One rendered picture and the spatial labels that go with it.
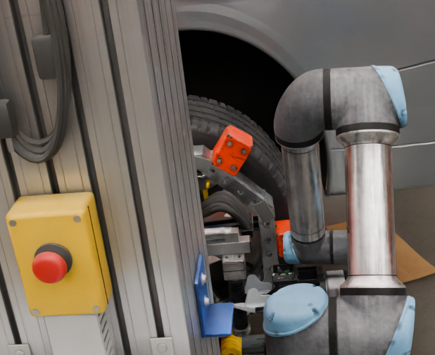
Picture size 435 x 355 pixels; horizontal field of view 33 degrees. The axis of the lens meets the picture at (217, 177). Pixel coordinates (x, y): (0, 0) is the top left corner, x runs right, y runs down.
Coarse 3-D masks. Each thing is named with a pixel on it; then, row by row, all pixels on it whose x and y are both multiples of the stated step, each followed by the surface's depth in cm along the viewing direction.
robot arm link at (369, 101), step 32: (352, 96) 133; (384, 96) 132; (352, 128) 132; (384, 128) 131; (352, 160) 133; (384, 160) 132; (352, 192) 133; (384, 192) 131; (352, 224) 132; (384, 224) 130; (352, 256) 131; (384, 256) 129; (352, 288) 128; (384, 288) 127; (352, 320) 127; (384, 320) 126; (352, 352) 127; (384, 352) 126
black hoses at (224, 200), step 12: (216, 192) 175; (228, 192) 174; (204, 204) 173; (216, 204) 169; (228, 204) 170; (240, 204) 174; (204, 216) 171; (240, 216) 169; (252, 216) 175; (252, 228) 169
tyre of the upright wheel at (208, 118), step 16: (192, 96) 200; (192, 112) 189; (208, 112) 192; (224, 112) 196; (240, 112) 203; (192, 128) 183; (208, 128) 184; (224, 128) 185; (240, 128) 191; (256, 128) 202; (208, 144) 184; (256, 144) 190; (272, 144) 204; (256, 160) 186; (272, 160) 192; (256, 176) 187; (272, 176) 188; (272, 192) 189
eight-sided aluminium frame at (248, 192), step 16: (208, 160) 177; (208, 176) 179; (224, 176) 179; (240, 176) 183; (240, 192) 181; (256, 192) 181; (256, 208) 182; (272, 208) 182; (272, 224) 184; (272, 240) 186; (272, 256) 188; (272, 272) 190
